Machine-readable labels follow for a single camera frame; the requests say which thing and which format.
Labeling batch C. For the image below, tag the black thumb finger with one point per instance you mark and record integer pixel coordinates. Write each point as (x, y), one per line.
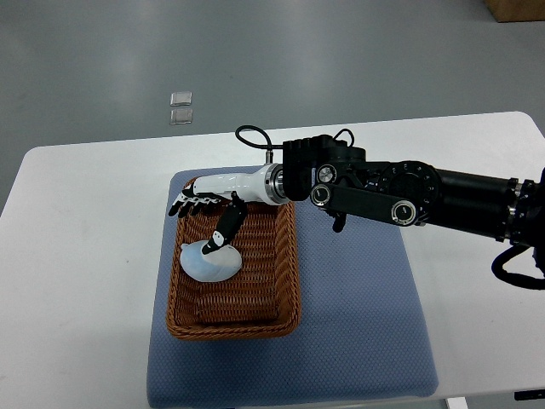
(228, 225)

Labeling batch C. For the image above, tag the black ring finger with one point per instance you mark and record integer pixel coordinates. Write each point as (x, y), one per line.
(184, 207)

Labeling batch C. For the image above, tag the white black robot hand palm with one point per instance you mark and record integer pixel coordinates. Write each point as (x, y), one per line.
(263, 186)

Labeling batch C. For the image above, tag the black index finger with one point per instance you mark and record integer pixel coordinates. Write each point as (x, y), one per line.
(214, 207)

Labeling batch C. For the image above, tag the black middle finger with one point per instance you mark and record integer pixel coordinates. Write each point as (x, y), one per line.
(199, 207)

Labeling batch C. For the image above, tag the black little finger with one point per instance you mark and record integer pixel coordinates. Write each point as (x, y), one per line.
(174, 207)

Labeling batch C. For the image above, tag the light blue plush toy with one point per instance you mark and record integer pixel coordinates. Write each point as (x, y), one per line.
(216, 266)

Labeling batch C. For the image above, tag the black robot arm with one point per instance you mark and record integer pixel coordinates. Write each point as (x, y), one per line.
(337, 177)

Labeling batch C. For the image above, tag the brown wicker basket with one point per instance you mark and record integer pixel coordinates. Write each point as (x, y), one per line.
(262, 300)

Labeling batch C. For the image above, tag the upper metal floor plate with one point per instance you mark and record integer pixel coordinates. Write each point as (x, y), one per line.
(181, 98)

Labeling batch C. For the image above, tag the blue cloth mat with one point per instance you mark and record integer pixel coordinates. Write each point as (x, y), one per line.
(362, 334)

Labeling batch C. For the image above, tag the white table leg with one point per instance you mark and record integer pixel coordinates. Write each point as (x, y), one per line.
(456, 403)

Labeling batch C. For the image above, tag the brown cardboard box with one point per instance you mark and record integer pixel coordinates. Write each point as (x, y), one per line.
(516, 10)

